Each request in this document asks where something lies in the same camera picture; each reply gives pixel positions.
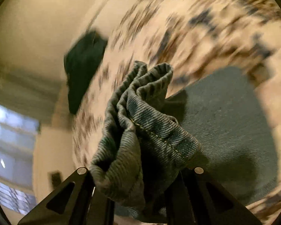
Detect blue denim pants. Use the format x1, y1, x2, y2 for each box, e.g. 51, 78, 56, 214
90, 62, 278, 223

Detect bright window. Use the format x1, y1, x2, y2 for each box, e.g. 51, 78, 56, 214
0, 105, 40, 215

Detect white brown patterned bedspread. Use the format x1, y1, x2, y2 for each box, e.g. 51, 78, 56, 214
73, 0, 281, 224

